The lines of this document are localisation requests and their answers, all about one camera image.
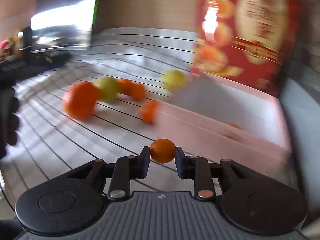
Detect small kumquat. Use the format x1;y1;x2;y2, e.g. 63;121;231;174
150;139;176;164

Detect yellow-green lemon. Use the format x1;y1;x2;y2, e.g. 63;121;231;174
162;70;187;93

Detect pink cardboard box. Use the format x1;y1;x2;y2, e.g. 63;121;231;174
155;75;292;184

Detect mandarin in box front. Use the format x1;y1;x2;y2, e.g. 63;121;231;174
227;123;242;130

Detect mandarin near box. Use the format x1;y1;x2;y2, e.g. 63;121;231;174
139;100;159;125

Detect white checkered tablecloth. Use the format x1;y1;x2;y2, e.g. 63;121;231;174
1;28;196;208

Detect black desk item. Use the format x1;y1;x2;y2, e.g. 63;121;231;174
2;27;72;83

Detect large orange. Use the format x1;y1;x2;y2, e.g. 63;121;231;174
63;81;100;121

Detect mandarin behind pear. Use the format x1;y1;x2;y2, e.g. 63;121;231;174
117;79;146;101

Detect yellow-green pear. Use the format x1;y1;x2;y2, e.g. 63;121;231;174
95;77;120;102

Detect potted plant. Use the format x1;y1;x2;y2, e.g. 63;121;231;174
1;31;23;62

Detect computer monitor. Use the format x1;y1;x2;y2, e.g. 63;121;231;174
30;0;98;53

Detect red snack bag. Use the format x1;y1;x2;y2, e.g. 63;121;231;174
191;0;299;96

